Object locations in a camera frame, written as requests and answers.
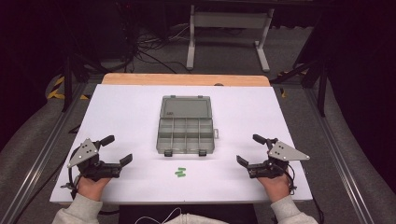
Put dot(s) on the black tripod stand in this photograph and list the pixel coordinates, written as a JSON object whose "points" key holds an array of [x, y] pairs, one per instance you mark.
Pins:
{"points": [[67, 81], [322, 87]]}

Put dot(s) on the white board sheet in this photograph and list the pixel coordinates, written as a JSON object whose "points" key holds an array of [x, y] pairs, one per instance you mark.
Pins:
{"points": [[124, 109]]}

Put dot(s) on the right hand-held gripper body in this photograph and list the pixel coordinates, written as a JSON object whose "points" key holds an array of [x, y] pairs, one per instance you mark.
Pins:
{"points": [[285, 153]]}

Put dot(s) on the person's grey sweatshirt torso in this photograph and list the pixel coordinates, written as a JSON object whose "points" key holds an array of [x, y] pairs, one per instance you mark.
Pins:
{"points": [[193, 219]]}

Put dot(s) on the green plastic wall plug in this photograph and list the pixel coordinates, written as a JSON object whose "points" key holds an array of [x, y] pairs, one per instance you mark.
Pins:
{"points": [[181, 175], [181, 169], [178, 172]]}

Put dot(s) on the aluminium floor rail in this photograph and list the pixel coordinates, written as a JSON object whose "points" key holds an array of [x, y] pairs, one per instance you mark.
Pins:
{"points": [[40, 155], [339, 161]]}

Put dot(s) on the wooden table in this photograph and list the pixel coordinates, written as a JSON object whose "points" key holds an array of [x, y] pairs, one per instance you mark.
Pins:
{"points": [[186, 79]]}

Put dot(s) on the clear grey compartment organizer box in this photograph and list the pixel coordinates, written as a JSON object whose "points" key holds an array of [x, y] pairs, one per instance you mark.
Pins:
{"points": [[186, 124]]}

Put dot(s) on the white metal stand frame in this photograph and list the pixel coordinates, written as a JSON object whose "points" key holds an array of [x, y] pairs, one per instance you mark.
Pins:
{"points": [[230, 20]]}

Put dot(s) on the person's left hand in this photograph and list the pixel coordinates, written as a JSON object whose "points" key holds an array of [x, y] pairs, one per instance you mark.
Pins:
{"points": [[91, 187]]}

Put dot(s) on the person's right hand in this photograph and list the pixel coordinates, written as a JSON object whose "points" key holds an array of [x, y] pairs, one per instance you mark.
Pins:
{"points": [[276, 188]]}

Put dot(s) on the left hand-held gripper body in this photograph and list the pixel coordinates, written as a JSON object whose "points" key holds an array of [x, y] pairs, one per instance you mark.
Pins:
{"points": [[83, 153]]}

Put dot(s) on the yellow black floor tape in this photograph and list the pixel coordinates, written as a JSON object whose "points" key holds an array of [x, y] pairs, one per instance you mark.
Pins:
{"points": [[55, 91]]}

